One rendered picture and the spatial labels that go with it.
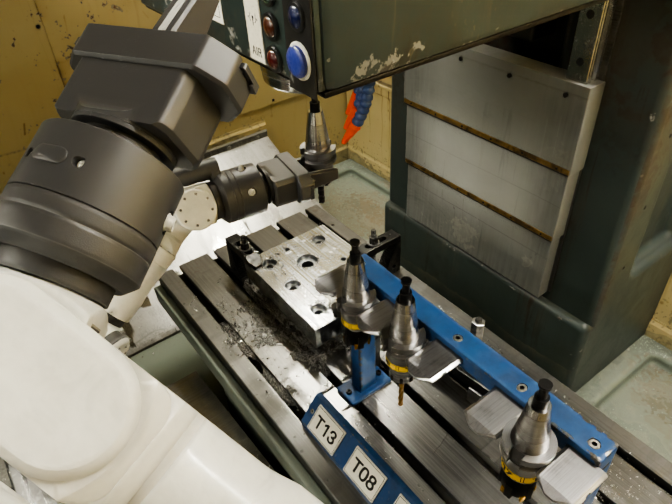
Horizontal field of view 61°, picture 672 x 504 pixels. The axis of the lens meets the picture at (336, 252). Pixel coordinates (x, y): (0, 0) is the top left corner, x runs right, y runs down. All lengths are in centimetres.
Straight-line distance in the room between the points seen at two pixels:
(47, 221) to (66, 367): 8
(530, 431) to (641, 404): 101
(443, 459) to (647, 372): 83
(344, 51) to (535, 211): 82
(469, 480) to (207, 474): 80
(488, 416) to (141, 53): 58
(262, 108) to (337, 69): 162
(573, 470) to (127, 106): 61
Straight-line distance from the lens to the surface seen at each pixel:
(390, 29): 58
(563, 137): 118
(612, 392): 167
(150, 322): 176
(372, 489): 102
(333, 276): 93
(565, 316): 142
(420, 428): 112
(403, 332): 80
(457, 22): 65
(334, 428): 106
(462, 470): 109
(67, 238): 32
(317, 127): 97
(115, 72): 38
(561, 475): 74
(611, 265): 130
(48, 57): 184
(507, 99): 124
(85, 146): 33
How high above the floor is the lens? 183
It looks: 38 degrees down
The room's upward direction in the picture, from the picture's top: 3 degrees counter-clockwise
